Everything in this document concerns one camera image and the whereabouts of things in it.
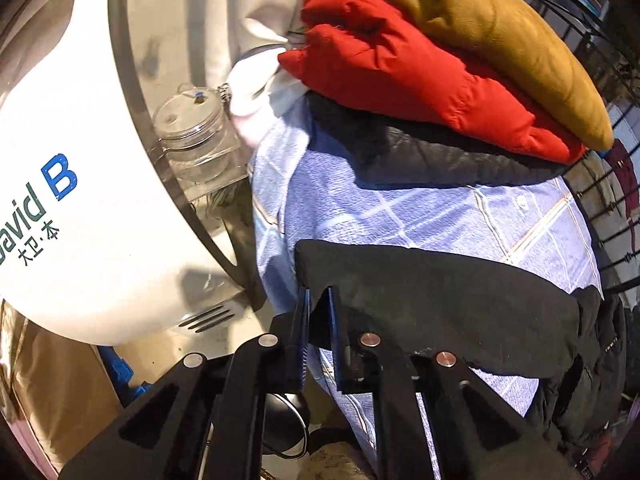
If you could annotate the white cloth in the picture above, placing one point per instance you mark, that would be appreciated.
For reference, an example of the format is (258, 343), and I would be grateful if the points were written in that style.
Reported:
(250, 85)

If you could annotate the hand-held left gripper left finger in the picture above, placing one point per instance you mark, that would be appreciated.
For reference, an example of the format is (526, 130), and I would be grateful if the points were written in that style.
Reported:
(302, 332)

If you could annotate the dark grey folded jacket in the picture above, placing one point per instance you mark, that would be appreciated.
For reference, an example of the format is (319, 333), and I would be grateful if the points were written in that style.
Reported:
(425, 160)

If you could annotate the dark red hanging garment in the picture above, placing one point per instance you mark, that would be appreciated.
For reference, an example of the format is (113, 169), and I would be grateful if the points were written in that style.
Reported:
(622, 165)

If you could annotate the black padded coat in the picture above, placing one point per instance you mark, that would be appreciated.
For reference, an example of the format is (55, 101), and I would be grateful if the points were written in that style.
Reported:
(450, 300)

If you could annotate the black metal pan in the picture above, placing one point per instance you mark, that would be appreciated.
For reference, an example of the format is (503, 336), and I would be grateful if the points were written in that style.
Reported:
(282, 425)

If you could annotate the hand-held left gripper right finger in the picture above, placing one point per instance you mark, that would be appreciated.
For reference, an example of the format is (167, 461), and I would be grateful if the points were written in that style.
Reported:
(334, 332)

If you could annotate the blue plastic object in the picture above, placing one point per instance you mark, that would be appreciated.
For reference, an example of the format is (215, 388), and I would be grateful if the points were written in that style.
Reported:
(117, 370)

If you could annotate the clear glass jar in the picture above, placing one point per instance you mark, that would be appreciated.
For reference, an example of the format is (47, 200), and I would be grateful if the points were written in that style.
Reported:
(195, 130)

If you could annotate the tan folded jacket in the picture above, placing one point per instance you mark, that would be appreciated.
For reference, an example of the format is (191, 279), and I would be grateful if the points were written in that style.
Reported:
(500, 25)

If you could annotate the blue checked bedsheet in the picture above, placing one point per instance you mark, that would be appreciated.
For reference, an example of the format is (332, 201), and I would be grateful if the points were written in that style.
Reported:
(400, 215)

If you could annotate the red folded jacket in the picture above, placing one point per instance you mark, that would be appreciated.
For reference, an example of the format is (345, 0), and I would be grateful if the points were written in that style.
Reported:
(390, 60)

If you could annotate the brown cardboard box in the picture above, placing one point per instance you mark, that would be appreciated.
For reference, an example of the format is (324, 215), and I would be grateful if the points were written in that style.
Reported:
(50, 385)

